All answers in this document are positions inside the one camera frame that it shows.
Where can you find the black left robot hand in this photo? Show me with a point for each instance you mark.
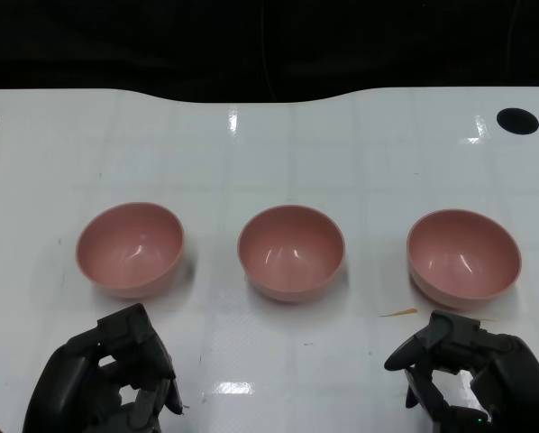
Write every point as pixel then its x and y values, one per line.
pixel 71 383

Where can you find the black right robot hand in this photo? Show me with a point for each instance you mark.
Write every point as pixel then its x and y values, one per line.
pixel 517 374

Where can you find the pink plastic bowl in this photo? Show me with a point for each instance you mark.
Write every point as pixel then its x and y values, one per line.
pixel 130 243
pixel 463 252
pixel 292 248

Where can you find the black round table grommet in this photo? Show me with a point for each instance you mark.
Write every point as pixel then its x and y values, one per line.
pixel 517 121

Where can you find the black backdrop cloth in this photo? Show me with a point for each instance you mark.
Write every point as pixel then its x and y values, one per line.
pixel 116 45

